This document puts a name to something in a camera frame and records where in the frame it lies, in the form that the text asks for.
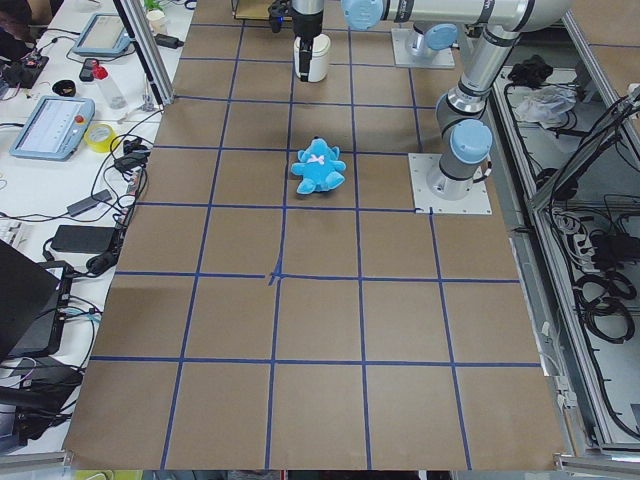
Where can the black power adapter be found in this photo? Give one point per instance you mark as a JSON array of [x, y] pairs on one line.
[[82, 239]]

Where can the yellow tape roll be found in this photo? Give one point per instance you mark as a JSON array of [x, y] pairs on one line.
[[99, 137]]

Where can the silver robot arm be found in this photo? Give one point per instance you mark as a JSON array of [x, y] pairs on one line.
[[467, 139], [440, 20]]

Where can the white small trash can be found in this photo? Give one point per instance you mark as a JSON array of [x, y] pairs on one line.
[[320, 58]]

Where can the clear bottle red cap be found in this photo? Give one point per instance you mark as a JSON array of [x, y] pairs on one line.
[[109, 89]]

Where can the black laptop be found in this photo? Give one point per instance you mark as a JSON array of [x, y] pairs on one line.
[[33, 296]]

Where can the teach pendant with screen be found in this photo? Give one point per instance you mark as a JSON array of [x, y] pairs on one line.
[[55, 128]]

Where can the white paper cup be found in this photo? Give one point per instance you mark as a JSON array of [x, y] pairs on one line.
[[158, 21]]

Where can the aluminium frame post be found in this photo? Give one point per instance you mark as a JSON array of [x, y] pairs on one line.
[[135, 22]]

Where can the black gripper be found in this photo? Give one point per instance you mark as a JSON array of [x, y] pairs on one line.
[[308, 19]]

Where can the blue plush teddy bear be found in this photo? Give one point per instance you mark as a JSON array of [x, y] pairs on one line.
[[320, 168]]

